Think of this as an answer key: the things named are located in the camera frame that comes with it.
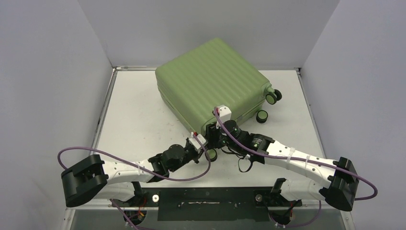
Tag green suitcase with blue lining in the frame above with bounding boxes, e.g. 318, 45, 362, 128
155, 38, 275, 134

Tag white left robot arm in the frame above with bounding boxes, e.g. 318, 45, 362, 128
61, 135, 208, 207

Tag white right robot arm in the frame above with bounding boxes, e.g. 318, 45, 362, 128
205, 120, 359, 211

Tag far left suitcase wheel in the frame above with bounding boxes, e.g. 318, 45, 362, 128
265, 89, 282, 105

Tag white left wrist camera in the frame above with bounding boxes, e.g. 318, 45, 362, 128
188, 132, 208, 152

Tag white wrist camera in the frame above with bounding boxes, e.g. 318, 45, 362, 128
213, 105, 232, 129
188, 132, 208, 152

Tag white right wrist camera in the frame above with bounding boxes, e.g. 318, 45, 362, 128
213, 105, 232, 129

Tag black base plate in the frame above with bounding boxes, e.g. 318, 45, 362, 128
115, 187, 302, 222

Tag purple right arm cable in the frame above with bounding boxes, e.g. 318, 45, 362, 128
213, 107, 379, 229

